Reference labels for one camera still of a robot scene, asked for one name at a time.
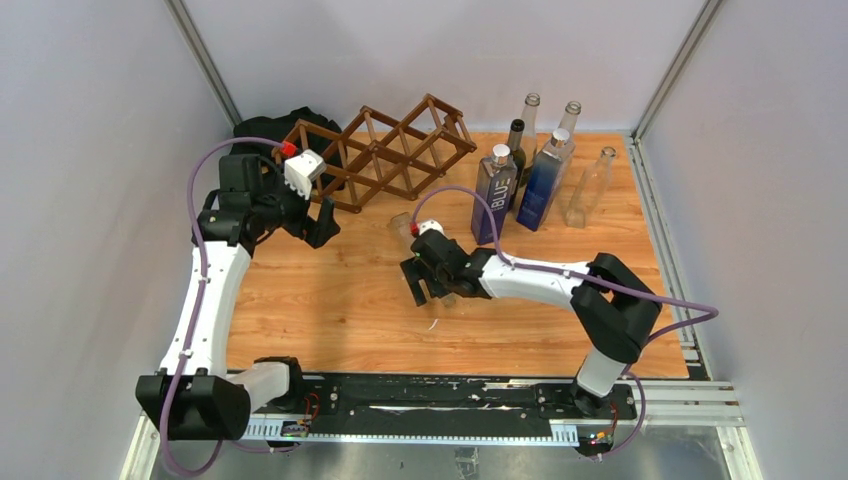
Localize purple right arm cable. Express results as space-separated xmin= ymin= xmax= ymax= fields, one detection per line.
xmin=410 ymin=186 xmax=720 ymax=460

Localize small clear bottle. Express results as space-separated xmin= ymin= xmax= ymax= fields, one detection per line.
xmin=388 ymin=211 xmax=457 ymax=308
xmin=565 ymin=146 xmax=617 ymax=228

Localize clear plain glass bottle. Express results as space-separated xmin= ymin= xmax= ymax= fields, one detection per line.
xmin=558 ymin=100 xmax=582 ymax=135

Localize blue clear bottle lettered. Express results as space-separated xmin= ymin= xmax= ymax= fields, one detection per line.
xmin=516 ymin=128 xmax=575 ymax=231

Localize black cloth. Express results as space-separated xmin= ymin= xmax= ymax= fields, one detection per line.
xmin=230 ymin=106 xmax=342 ymax=158

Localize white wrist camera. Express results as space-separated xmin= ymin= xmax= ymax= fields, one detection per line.
xmin=283 ymin=149 xmax=326 ymax=200
xmin=409 ymin=219 xmax=444 ymax=238

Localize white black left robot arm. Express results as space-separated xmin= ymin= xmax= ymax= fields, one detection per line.
xmin=135 ymin=150 xmax=340 ymax=441

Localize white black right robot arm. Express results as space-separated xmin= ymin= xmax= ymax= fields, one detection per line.
xmin=400 ymin=229 xmax=662 ymax=418

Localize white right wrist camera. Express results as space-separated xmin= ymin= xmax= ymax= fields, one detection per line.
xmin=409 ymin=219 xmax=444 ymax=238

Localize brown wooden wine rack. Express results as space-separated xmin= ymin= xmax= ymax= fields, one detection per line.
xmin=283 ymin=93 xmax=477 ymax=213

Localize clear bottle with black label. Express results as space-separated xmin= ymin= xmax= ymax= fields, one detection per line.
xmin=521 ymin=92 xmax=541 ymax=175

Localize blue clear bottle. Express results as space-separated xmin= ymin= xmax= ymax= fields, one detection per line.
xmin=471 ymin=144 xmax=517 ymax=245

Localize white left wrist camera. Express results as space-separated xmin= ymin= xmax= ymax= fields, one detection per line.
xmin=283 ymin=149 xmax=326 ymax=200

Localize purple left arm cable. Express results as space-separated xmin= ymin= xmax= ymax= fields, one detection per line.
xmin=158 ymin=137 xmax=296 ymax=480

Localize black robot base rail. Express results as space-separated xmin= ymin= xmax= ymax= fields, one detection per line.
xmin=225 ymin=370 xmax=641 ymax=445

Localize dark green wine bottle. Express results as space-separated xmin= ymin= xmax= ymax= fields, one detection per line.
xmin=506 ymin=119 xmax=526 ymax=209

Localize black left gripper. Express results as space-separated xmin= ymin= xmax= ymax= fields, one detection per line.
xmin=252 ymin=165 xmax=339 ymax=247

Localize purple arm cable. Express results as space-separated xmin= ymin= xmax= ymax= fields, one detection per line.
xmin=158 ymin=137 xmax=296 ymax=480
xmin=410 ymin=186 xmax=720 ymax=460

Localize aluminium table edge rail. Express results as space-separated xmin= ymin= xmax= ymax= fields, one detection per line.
xmin=624 ymin=136 xmax=712 ymax=381

